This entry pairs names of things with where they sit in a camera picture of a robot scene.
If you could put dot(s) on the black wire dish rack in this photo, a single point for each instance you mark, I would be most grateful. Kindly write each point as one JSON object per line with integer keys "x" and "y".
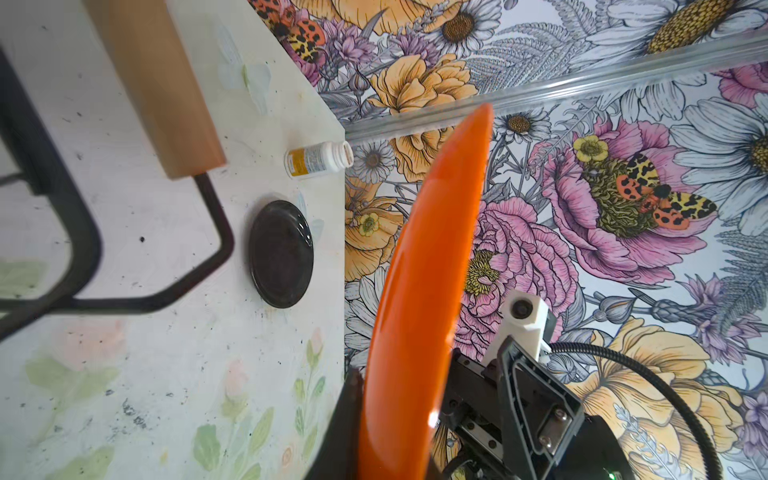
{"x": 153, "y": 230}

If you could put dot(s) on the white pill bottle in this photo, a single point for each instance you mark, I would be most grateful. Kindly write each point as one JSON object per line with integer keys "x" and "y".
{"x": 318, "y": 160}

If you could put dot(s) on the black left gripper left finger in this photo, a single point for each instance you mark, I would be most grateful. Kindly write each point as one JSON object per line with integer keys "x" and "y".
{"x": 337, "y": 456}

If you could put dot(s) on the aluminium right corner post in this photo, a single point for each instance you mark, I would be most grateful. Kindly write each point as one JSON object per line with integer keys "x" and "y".
{"x": 733, "y": 51}

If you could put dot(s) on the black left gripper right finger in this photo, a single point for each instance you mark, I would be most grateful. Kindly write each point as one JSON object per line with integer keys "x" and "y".
{"x": 434, "y": 469}

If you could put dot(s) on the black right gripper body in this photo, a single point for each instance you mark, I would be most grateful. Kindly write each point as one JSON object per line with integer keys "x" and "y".
{"x": 514, "y": 420}

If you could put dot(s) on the orange plate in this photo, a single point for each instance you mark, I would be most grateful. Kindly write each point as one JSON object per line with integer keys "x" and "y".
{"x": 411, "y": 346}

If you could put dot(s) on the black plate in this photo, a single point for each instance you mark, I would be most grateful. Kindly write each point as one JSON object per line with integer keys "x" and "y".
{"x": 280, "y": 254}

